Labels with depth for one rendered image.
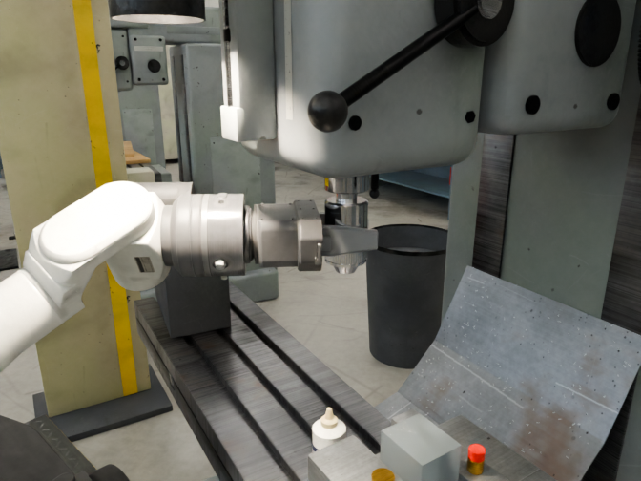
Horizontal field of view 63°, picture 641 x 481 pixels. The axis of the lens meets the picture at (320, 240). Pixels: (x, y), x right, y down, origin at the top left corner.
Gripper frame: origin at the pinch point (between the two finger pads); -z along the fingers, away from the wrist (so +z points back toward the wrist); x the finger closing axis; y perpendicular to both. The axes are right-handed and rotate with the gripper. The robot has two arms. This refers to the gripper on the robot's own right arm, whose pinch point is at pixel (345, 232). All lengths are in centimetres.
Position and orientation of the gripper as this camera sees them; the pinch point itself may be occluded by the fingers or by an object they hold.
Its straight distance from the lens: 58.0
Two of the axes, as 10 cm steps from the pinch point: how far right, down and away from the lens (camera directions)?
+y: -0.1, 9.5, 3.0
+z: -10.0, 0.2, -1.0
